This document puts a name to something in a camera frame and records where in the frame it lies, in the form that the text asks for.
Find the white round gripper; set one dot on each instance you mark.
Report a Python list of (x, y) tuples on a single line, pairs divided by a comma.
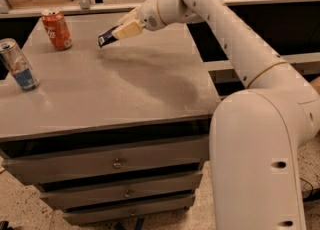
[(149, 16)]

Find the dark blue rxbar wrapper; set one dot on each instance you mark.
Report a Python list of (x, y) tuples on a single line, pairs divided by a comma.
[(107, 37)]

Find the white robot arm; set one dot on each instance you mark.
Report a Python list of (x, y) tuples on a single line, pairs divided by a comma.
[(255, 134)]

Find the orange coke can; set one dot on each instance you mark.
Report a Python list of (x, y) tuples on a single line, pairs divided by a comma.
[(56, 29)]

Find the silver blue red bull can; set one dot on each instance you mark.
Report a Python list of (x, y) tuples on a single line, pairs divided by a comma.
[(17, 64)]

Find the grey drawer cabinet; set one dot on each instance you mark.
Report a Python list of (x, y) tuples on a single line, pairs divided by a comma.
[(151, 87)]

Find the top grey drawer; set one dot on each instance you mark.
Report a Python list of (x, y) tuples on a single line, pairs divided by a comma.
[(98, 161)]

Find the grey drawer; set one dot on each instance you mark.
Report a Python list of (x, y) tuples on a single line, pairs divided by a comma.
[(98, 161), (131, 209), (122, 190)]

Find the middle grey drawer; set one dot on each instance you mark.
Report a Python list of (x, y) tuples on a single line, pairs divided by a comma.
[(122, 190)]

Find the bottom grey drawer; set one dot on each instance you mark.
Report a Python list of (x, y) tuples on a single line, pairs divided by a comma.
[(131, 209)]

